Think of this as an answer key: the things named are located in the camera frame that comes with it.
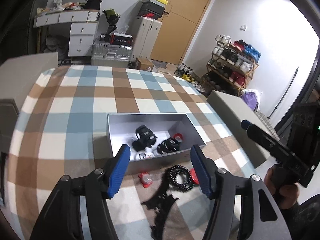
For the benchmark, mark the grey bed side board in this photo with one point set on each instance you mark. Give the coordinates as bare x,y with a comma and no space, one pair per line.
20,73

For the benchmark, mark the grey bedside cabinet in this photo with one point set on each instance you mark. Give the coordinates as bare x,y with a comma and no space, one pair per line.
9,116

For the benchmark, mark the plaid bed blanket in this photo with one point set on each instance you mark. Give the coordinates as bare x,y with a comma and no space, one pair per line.
62,129

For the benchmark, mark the black flower bouquet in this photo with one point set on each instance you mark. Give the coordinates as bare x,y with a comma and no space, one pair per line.
112,18

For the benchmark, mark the silver grey cardboard box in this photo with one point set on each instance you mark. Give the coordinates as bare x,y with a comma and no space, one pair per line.
156,140

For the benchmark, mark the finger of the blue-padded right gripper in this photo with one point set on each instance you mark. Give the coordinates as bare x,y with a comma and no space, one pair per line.
265,139

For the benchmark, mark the stack of shoe boxes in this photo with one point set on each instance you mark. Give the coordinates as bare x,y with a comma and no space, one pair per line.
153,9

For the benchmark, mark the wooden shoe rack with shoes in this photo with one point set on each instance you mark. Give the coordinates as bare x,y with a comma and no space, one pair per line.
232,66

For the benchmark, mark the grey bed footboard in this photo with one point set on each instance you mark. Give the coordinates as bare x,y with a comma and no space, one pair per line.
232,110

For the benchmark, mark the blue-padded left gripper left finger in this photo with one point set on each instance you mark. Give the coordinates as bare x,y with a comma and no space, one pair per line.
60,217

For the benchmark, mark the red and clear small clip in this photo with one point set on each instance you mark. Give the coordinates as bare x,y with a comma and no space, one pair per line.
145,179

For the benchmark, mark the person's right hand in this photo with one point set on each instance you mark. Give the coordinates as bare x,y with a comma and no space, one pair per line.
290,193

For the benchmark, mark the white upright suitcase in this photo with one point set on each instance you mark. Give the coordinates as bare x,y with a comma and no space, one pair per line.
144,32

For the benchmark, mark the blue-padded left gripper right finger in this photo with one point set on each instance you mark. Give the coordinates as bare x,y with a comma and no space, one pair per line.
260,217

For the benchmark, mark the black bat-shaped hair clip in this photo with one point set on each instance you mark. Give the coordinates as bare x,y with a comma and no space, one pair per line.
162,203

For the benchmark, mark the red China pin badge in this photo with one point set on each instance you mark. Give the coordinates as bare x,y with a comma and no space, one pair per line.
194,176

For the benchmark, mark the purple bag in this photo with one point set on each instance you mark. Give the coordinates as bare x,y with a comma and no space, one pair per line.
251,100

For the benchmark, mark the wooden door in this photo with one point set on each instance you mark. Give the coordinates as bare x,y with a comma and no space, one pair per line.
179,24

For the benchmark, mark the black red box on suitcase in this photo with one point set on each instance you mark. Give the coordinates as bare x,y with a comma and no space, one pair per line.
117,39

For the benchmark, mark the white dressing desk with drawers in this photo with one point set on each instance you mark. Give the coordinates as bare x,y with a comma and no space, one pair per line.
84,25

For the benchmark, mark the brown cardboard box on floor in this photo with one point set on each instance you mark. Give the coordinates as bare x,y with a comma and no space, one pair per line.
144,64

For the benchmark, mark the white badge with red print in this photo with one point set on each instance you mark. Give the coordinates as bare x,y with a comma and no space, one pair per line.
144,155

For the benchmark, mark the silver aluminium suitcase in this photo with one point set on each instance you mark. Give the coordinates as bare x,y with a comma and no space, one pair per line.
110,55

